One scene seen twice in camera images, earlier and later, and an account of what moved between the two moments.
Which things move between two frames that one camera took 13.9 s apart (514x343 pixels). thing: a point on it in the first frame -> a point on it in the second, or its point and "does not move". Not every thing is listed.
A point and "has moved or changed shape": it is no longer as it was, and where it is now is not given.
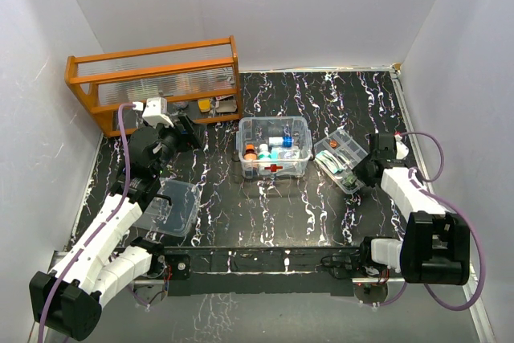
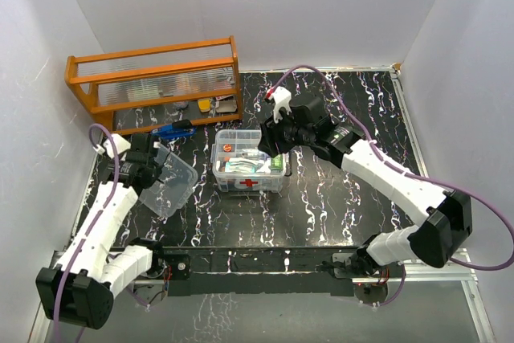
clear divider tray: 337,155 -> 235,153
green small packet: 349,180 -> 277,162
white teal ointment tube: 328,161 -> 242,165
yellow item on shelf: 205,105 does not move
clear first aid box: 274,146 has moved or changed shape
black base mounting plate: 257,271 does not move
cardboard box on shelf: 226,104 does not move
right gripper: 359,172 -> 271,141
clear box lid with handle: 173,208 has moved or changed shape
